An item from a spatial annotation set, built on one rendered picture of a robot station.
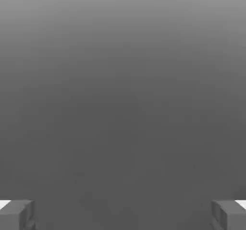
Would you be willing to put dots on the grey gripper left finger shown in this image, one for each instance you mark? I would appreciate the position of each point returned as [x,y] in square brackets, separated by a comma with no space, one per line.
[15,215]

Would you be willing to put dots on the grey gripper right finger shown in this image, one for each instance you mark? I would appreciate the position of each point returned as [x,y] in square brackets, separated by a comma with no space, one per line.
[230,215]

